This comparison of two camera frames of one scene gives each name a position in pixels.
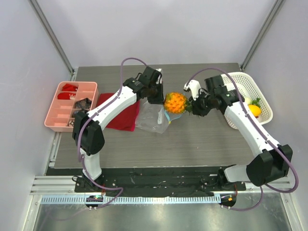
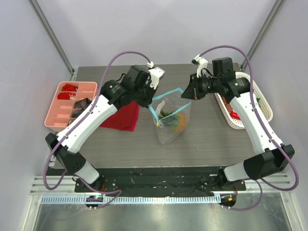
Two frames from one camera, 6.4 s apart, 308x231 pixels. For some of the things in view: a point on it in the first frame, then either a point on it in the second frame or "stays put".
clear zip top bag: x=153 y=117 -> x=171 y=112
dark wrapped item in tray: x=83 y=103 stays put
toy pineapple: x=177 y=103 -> x=177 y=121
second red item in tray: x=66 y=96 stays put
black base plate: x=157 y=182 stays put
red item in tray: x=69 y=87 stays put
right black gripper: x=198 y=106 -> x=195 y=87
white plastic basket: x=249 y=88 stays put
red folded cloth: x=124 y=119 stays put
